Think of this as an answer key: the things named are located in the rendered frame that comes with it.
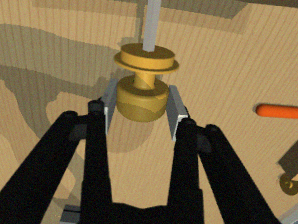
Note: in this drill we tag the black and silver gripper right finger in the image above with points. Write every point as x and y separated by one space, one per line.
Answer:
237 196

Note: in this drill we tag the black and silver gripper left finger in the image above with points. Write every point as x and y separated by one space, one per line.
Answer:
25 197

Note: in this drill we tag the orange rounded bar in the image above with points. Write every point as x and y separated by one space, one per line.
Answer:
279 111

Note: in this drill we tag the brass door knob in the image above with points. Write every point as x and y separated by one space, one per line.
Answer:
289 187
142 97

